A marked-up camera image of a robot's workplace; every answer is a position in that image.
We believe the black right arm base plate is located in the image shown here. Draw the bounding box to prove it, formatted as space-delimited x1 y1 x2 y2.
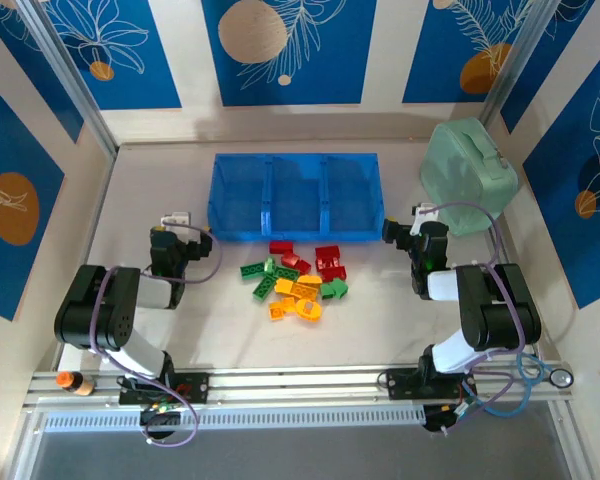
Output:
385 368 476 401

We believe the mint green zipped case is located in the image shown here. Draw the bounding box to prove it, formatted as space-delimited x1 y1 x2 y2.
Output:
418 117 520 239

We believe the aluminium mounting rail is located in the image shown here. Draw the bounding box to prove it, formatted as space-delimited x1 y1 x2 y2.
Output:
22 355 577 414

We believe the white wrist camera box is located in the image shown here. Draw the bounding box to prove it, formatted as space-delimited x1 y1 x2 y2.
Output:
159 210 191 229
410 202 439 236

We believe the small brown bottle orange cap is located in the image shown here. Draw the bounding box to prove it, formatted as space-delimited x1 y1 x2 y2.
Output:
55 370 97 397

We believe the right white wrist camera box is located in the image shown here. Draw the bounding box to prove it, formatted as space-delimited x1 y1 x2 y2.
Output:
410 202 439 236

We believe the yellow round lego printed 120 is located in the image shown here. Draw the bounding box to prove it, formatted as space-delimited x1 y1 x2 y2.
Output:
294 296 325 324

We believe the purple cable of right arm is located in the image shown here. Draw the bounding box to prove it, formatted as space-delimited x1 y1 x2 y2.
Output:
414 200 531 436

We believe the blue three-compartment plastic bin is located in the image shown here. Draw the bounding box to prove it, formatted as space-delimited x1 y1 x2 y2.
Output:
207 152 387 243

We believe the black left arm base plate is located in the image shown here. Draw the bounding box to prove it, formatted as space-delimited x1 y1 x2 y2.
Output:
118 372 211 406

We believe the large red lego brick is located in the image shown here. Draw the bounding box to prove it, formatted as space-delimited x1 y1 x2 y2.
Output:
314 244 342 271

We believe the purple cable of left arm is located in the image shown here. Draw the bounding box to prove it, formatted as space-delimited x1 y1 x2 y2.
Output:
87 217 225 447

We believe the light blue cable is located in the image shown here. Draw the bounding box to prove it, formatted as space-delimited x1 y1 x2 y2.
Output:
462 352 549 419

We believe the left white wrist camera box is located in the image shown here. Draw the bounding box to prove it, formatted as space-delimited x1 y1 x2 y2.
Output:
159 210 191 229

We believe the white slotted cable duct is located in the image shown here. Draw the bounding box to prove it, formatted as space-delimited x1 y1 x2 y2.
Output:
42 405 426 434

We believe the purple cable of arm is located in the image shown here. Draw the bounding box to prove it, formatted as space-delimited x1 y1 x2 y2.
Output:
414 200 531 436
87 217 225 447

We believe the aluminium frame post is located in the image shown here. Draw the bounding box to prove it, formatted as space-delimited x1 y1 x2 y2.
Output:
12 0 120 157
479 0 564 131

